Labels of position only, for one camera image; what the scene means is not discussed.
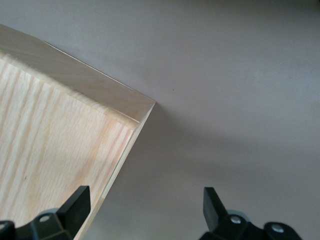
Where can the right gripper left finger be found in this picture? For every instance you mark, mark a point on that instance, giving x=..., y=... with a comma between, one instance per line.
x=72, y=215

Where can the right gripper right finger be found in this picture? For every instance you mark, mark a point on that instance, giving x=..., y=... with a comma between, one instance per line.
x=217, y=220

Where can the wooden drawer cabinet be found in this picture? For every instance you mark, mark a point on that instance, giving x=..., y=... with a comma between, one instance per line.
x=50, y=150

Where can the table cover sheet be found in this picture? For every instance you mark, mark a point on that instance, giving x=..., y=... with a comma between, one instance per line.
x=225, y=100

